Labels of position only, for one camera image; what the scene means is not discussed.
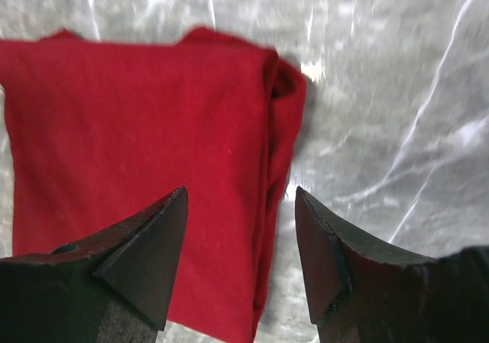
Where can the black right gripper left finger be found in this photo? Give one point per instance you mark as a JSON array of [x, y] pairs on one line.
[[113, 286]]

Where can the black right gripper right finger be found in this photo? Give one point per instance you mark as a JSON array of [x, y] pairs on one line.
[[360, 288]]

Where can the dark red t-shirt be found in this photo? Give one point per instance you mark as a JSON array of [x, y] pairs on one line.
[[99, 131]]

